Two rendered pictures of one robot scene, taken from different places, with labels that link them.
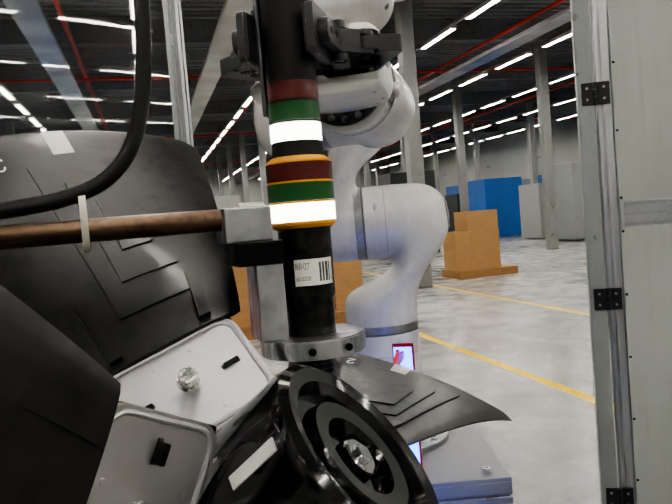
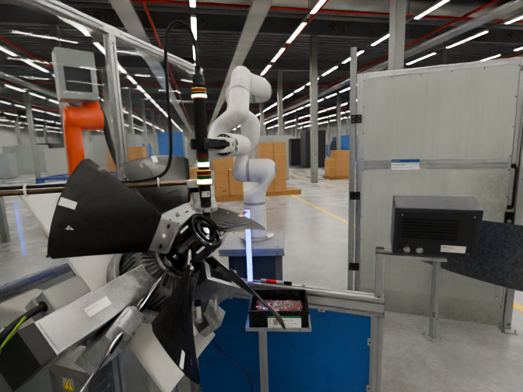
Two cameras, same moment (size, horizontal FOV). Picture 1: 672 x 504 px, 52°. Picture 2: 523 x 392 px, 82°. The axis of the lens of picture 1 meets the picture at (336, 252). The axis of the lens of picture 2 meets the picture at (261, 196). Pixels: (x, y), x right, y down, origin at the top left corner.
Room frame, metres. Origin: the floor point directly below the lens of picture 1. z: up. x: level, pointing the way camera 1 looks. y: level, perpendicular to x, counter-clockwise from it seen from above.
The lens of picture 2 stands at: (-0.46, -0.22, 1.45)
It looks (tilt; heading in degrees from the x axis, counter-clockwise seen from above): 9 degrees down; 4
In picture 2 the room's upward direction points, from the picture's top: 2 degrees counter-clockwise
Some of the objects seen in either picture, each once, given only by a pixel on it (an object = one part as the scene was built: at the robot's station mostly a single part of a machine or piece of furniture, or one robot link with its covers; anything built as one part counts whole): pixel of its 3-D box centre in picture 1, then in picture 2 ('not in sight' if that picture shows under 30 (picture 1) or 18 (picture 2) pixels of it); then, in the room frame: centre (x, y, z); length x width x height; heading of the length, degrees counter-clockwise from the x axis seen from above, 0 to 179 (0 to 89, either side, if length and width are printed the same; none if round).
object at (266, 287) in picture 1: (293, 278); (201, 194); (0.45, 0.03, 1.31); 0.09 x 0.07 x 0.10; 110
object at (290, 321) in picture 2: not in sight; (279, 308); (0.59, -0.20, 0.85); 0.22 x 0.17 x 0.07; 90
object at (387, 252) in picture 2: not in sight; (409, 253); (0.64, -0.68, 1.04); 0.24 x 0.03 x 0.03; 75
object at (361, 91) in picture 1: (328, 71); (217, 145); (0.55, -0.01, 1.46); 0.11 x 0.10 x 0.07; 165
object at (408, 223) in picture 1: (395, 256); (259, 181); (1.13, -0.10, 1.27); 0.19 x 0.12 x 0.24; 87
